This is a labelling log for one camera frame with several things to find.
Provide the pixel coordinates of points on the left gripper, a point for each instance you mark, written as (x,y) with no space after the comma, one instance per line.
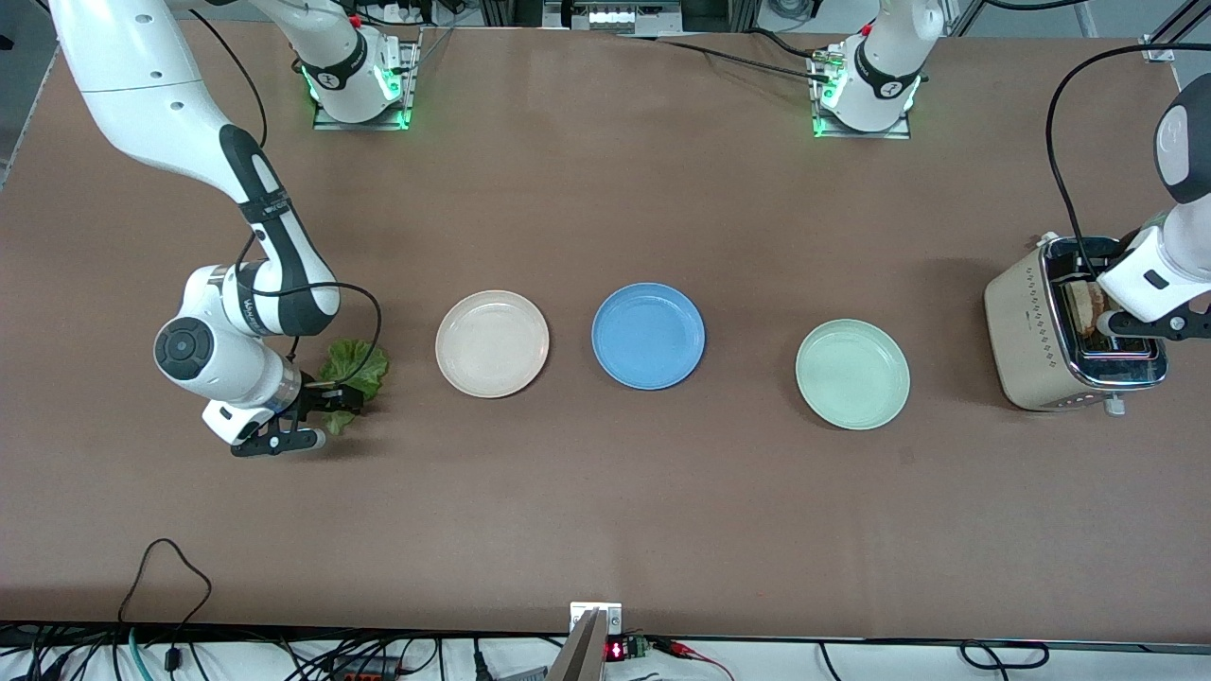
(1127,238)

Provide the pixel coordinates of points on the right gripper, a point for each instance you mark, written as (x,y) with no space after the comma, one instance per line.
(316,396)

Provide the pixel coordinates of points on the green lettuce leaf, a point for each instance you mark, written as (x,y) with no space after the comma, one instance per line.
(364,364)

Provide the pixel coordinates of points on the brown bread slice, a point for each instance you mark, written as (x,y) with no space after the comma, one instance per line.
(1086,307)

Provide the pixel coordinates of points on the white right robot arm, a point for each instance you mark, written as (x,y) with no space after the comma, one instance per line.
(142,85)

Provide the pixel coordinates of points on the beige round plate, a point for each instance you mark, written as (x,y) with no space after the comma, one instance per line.
(492,343)

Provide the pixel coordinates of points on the mint green round plate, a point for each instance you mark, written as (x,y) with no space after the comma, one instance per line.
(852,375)

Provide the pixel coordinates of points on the blue round plate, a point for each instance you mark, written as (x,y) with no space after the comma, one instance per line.
(648,336)

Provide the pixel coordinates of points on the beige chrome toaster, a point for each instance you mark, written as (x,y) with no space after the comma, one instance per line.
(1017,331)

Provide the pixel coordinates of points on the grey metal bar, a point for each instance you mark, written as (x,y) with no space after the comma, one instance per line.
(579,657)

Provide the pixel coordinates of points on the circuit board with red display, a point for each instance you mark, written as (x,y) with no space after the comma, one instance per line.
(617,650)

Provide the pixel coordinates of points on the black control box with lights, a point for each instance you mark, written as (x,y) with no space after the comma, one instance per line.
(615,17)

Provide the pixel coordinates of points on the aluminium corner bracket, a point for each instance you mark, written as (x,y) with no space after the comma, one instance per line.
(1159,47)

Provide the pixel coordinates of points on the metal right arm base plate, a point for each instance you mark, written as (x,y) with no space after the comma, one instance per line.
(364,124)

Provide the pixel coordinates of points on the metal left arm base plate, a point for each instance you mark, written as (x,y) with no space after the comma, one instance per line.
(866,134)

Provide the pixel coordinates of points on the small metal edge bracket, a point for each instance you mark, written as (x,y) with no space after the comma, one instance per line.
(612,619)

